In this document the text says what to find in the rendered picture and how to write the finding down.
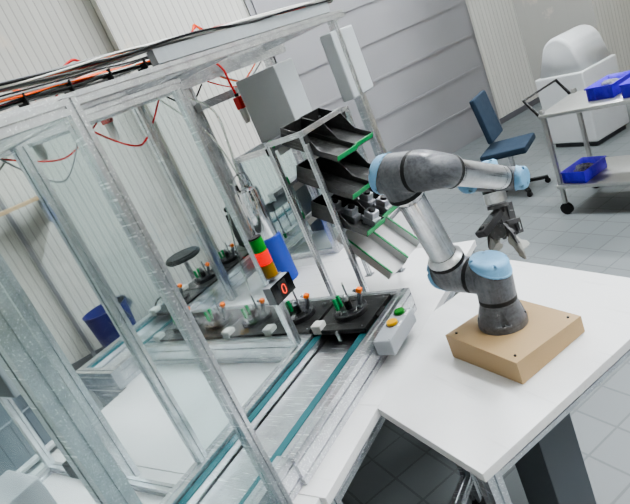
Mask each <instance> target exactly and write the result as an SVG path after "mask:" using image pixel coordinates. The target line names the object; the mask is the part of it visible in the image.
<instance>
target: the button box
mask: <svg viewBox="0 0 630 504"><path fill-rule="evenodd" d="M404 310H405V312H404V313H403V314H401V315H395V314H394V311H393V313H392V314H391V315H390V317H389V318H388V320H389V319H391V318H396V319H397V321H398V323H397V324H396V325H394V326H387V324H386V323H385V324H384V326H383V327H382V329H381V330H380V332H379V333H378V335H377V336H376V338H375V339H374V341H373V344H374V346H375V349H376V351H377V353H378V355H396V354H397V352H398V350H399V349H400V347H401V345H402V344H403V342H404V340H405V339H406V337H407V335H408V334H409V332H410V331H411V329H412V327H413V326H414V324H415V322H416V318H415V315H414V312H413V310H412V308H411V307H408V308H404ZM388 320H387V321H388ZM387 321H386V322H387Z"/></svg>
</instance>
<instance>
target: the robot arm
mask: <svg viewBox="0 0 630 504"><path fill-rule="evenodd" d="M368 179H369V185H370V187H371V189H372V190H373V192H375V193H376V194H379V195H385V196H386V198H387V199H388V201H389V203H390V204H391V205H392V206H395V207H399V209H400V211H401V212H402V214H403V216H404V217H405V219H406V221H407V222H408V224H409V226H410V227H411V229H412V230H413V232H414V234H415V235H416V237H417V239H418V240H419V242H420V244H421V245H422V247H423V249H424V250H425V252H426V254H427V255H428V257H429V259H428V264H427V272H428V274H427V277H428V280H429V282H430V283H431V285H432V286H433V287H435V288H437V289H439V290H443V291H454V292H462V293H471V294H476V295H477V298H478V302H479V310H478V318H477V322H478V326H479V329H480V330H481V331H482V332H483V333H485V334H488V335H494V336H502V335H509V334H513V333H516V332H518V331H520V330H522V329H523V328H524V327H525V326H526V325H527V324H528V321H529V319H528V314H527V311H526V310H525V309H524V307H523V305H522V303H521V302H520V300H519V299H518V296H517V291H516V287H515V282H514V277H513V269H512V266H511V264H510V260H509V258H508V257H507V255H505V254H504V253H502V252H500V251H499V250H501V249H502V248H503V244H502V243H500V239H501V238H502V239H503V240H504V239H507V236H508V243H509V244H510V245H512V246H513V247H514V249H515V251H517V253H518V255H519V256H520V257H522V258H523V259H527V257H526V253H525V250H524V249H525V248H526V247H527V246H529V242H528V241H527V240H523V239H520V238H519V237H518V236H517V234H519V233H521V232H524V230H523V226H522V222H521V219H520V217H518V218H516V215H515V211H514V207H513V203H512V201H511V202H507V200H508V198H507V194H506V191H513V190H515V191H517V190H524V189H526V188H527V187H528V185H529V183H530V172H529V170H528V168H527V167H526V166H518V165H516V166H504V165H498V162H497V160H496V159H490V160H486V161H483V162H477V161H470V160H464V159H462V158H461V157H460V156H458V155H455V154H450V153H445V152H440V151H434V150H427V149H416V150H410V151H402V152H393V153H392V152H388V153H386V154H381V155H378V156H377V157H376V158H375V159H374V160H373V161H372V163H371V165H370V168H369V175H368ZM456 187H458V189H459V190H460V191H461V192H462V193H464V194H472V193H474V192H482V194H483V198H484V201H485V205H486V206H488V207H487V210H488V211H489V210H493V211H492V212H491V213H490V214H489V215H488V217H487V218H486V219H485V221H484V222H483V223H482V225H481V226H480V227H479V228H478V230H477V231H476V232H475V235H476V236H477V237H478V238H483V237H487V236H488V237H487V241H488V248H489V250H485V251H479V252H476V253H474V254H473V255H471V256H466V255H465V254H464V252H463V251H462V249H461V247H460V246H458V245H455V244H453V243H452V241H451V239H450V237H449V236H448V234H447V232H446V230H445V229H444V227H443V225H442V223H441V221H440V220H439V218H438V216H437V214H436V213H435V211H434V209H433V207H432V206H431V204H430V202H429V200H428V198H427V197H426V195H425V193H424V192H425V191H432V190H438V189H454V188H456ZM485 194H486V195H485ZM518 222H520V224H521V228H522V229H520V226H519V223H518Z"/></svg>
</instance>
